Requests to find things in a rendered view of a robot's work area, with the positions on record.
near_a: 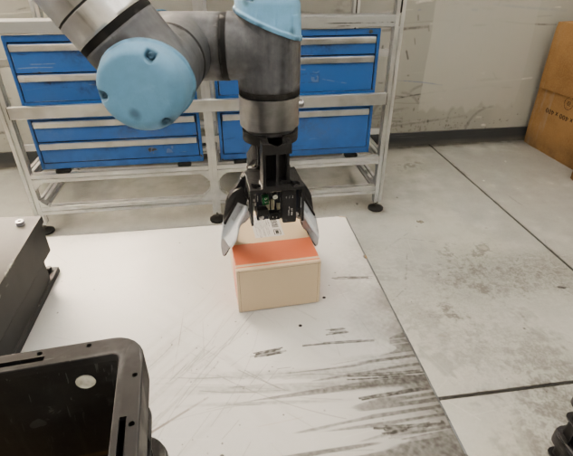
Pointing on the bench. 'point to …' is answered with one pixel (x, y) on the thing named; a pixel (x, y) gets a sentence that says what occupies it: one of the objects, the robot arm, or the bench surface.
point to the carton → (274, 265)
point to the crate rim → (130, 396)
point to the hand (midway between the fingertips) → (270, 247)
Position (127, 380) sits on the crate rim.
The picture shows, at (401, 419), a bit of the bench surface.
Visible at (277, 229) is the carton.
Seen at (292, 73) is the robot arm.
